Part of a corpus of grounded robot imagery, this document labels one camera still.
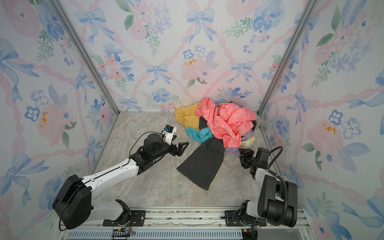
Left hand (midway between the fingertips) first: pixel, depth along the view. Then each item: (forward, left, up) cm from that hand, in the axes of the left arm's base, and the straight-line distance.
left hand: (182, 138), depth 79 cm
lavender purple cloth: (+2, -33, -16) cm, 37 cm away
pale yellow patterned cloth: (+6, -39, -13) cm, 42 cm away
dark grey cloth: (-7, -12, -21) cm, 25 cm away
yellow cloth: (+33, 0, -17) cm, 38 cm away
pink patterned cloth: (+15, -26, -4) cm, 31 cm away
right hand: (+2, -34, -15) cm, 37 cm away
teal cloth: (+14, -10, -18) cm, 25 cm away
